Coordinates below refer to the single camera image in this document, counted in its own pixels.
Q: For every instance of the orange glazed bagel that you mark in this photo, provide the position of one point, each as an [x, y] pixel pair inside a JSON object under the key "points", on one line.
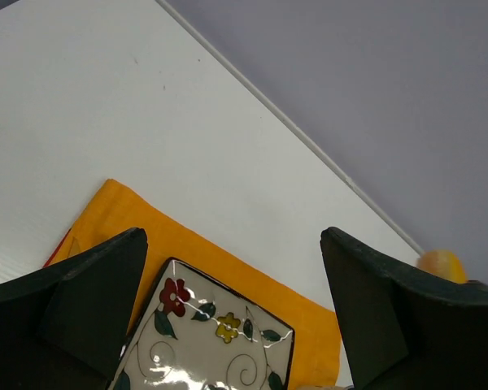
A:
{"points": [[443, 264]]}

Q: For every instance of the orange cloth napkin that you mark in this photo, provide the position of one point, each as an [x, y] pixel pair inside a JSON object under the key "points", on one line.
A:
{"points": [[115, 208]]}

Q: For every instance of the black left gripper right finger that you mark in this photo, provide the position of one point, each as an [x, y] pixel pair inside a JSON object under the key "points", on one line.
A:
{"points": [[403, 328]]}

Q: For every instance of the white flower-painted square plate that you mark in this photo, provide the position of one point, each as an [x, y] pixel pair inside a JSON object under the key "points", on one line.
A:
{"points": [[197, 333]]}

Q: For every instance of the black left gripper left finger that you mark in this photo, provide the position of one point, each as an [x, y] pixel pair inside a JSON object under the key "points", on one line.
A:
{"points": [[64, 326]]}

